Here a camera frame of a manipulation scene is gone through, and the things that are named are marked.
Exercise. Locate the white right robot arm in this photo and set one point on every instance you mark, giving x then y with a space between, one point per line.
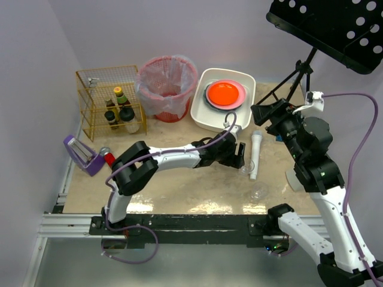
344 260

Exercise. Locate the teal ornate plate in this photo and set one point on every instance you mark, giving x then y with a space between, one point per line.
205 98

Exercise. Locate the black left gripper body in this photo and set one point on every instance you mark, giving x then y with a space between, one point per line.
236 154

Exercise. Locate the pink plate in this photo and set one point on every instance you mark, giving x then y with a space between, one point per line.
239 101

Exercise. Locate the orange plate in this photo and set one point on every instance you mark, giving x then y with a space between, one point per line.
222 93

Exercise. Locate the clear plastic bin liner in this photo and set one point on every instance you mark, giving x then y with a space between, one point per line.
158 86

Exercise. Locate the dark spice jar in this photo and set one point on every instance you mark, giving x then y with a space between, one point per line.
111 119

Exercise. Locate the clear glass cup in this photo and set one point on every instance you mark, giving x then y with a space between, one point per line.
247 168

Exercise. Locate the white microphone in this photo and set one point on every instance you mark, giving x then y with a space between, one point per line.
256 139

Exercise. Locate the clear black-lidded shaker jar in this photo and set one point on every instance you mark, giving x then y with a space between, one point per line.
129 119

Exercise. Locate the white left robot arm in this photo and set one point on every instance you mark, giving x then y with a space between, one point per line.
132 171

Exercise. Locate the red glitter microphone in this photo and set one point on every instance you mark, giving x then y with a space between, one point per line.
109 158

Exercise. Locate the clear glass bowl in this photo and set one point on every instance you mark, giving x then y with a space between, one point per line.
260 190

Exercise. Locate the red mesh waste basket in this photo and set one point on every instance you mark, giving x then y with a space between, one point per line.
164 89

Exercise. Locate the brown-lidded seasoning bottle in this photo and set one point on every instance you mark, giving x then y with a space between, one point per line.
110 105

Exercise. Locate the white rectangular basin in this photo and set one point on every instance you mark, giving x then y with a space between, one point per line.
208 119

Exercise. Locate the black music stand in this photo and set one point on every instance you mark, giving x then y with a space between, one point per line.
348 31

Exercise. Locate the gold wire rack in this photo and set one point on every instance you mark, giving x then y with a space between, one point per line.
94 86

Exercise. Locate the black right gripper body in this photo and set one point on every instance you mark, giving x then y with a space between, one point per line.
275 118

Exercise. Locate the green yellow-capped sauce bottle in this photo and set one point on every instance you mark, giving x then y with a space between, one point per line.
122 100

